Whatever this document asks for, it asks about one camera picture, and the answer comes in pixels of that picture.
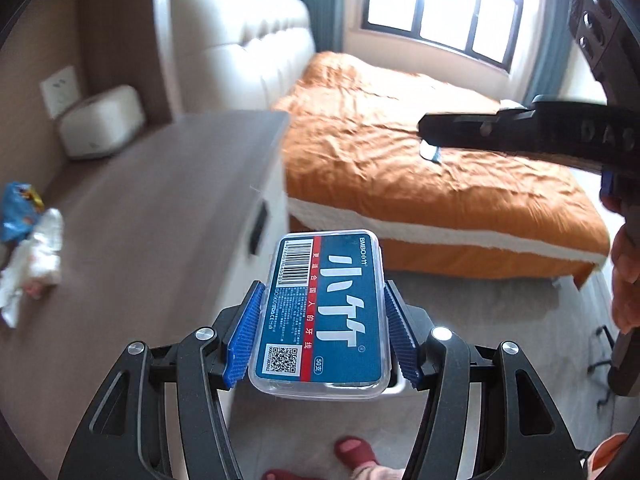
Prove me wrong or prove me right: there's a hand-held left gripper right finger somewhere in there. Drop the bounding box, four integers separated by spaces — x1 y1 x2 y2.
382 280 586 480

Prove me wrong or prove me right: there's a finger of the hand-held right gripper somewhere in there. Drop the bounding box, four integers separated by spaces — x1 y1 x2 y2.
418 102 533 155

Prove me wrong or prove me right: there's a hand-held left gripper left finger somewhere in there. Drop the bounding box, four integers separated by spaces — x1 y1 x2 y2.
59 280 266 480

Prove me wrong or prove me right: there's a clear blue-label floss box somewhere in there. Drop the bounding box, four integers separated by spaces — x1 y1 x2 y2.
248 229 392 401

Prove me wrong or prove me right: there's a person's right hand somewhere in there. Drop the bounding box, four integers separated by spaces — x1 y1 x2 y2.
602 195 640 333

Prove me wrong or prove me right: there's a bed with orange blanket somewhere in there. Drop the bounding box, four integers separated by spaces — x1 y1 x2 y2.
272 51 612 291

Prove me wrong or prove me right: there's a teal curtain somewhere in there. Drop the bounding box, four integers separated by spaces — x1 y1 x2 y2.
290 0 351 53
525 0 576 106

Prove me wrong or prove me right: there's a white mattress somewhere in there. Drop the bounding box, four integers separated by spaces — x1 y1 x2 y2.
287 197 608 281

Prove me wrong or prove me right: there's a black-framed window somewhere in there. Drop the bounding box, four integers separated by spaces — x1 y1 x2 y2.
361 0 531 73

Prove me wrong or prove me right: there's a person's pink trouser leg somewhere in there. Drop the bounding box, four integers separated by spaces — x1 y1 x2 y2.
350 462 406 480

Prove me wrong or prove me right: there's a white pink wrapper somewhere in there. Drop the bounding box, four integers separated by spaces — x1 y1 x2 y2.
0 255 57 329

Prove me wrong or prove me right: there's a person's peach clothing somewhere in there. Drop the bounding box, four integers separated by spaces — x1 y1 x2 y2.
585 432 640 480

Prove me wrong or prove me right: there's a cream padded headboard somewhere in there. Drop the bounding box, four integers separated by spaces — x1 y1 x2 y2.
167 0 317 121

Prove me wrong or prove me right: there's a cream toaster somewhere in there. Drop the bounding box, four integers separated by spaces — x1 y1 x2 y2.
56 85 147 162

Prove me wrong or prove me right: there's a blue plastic bag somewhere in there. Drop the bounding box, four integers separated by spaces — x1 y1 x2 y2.
0 181 46 243

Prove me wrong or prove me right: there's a black drawer handle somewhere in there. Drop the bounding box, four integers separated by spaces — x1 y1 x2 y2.
248 205 268 256

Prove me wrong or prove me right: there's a white wall socket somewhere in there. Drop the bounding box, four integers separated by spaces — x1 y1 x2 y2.
39 65 81 121

